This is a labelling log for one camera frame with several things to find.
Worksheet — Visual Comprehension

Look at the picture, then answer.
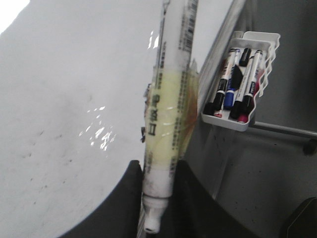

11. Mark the black capped marker in tray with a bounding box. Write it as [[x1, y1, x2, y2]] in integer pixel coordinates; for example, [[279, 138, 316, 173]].
[[204, 48, 240, 116]]

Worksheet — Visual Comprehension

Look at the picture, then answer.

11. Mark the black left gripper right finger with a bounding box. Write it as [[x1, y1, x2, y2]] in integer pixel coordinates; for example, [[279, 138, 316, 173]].
[[158, 160, 280, 238]]

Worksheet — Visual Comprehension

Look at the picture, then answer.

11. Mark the black capped marker middle tray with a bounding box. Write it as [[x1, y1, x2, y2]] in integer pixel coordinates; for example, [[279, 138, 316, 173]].
[[229, 56, 255, 119]]

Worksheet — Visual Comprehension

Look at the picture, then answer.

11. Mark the white taped whiteboard marker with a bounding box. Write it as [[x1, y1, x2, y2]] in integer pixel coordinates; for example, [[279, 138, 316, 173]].
[[142, 0, 199, 234]]

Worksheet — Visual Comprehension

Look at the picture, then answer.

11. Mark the red marker in tray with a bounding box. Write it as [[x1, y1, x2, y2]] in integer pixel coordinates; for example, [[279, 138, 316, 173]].
[[238, 76, 261, 123]]

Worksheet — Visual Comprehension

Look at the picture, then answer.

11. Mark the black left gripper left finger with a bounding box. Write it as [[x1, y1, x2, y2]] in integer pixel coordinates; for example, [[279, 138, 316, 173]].
[[61, 160, 142, 238]]

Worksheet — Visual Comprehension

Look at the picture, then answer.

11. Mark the grey metal stand rod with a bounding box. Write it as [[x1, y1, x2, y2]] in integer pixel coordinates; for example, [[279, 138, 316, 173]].
[[251, 121, 317, 156]]

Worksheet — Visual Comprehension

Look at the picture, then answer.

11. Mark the white plastic marker tray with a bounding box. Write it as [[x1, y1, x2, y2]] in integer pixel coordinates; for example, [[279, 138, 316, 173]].
[[202, 31, 280, 131]]

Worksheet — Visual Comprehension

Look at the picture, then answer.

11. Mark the black capped marker tray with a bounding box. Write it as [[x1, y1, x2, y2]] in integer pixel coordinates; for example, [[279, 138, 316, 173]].
[[241, 49, 264, 115], [229, 56, 255, 119]]

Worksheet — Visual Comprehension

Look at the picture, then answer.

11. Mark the white whiteboard with metal frame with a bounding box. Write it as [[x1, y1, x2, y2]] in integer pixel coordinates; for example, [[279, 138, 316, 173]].
[[0, 0, 251, 238]]

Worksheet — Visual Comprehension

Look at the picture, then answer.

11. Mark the black capped marker right tray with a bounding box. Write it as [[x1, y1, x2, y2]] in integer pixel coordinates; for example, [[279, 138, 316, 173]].
[[241, 49, 264, 115]]

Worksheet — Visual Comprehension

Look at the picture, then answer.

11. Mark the blue capped marker in tray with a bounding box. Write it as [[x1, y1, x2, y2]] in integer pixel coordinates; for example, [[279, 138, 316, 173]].
[[223, 65, 243, 110]]

